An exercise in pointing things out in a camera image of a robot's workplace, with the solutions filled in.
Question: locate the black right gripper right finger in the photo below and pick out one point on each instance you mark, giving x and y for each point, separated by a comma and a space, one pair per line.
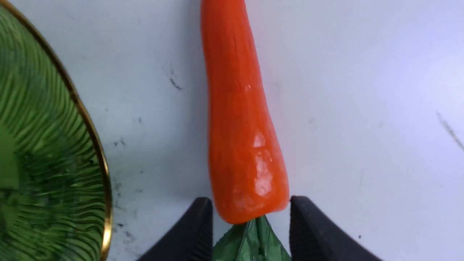
314, 237

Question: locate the toy carrot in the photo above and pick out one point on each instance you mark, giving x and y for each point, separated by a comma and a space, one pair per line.
247, 170

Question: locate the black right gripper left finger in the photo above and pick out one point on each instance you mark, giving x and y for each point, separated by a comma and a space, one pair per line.
190, 239

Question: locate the green ribbed plastic plate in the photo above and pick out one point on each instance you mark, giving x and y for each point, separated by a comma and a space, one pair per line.
56, 199

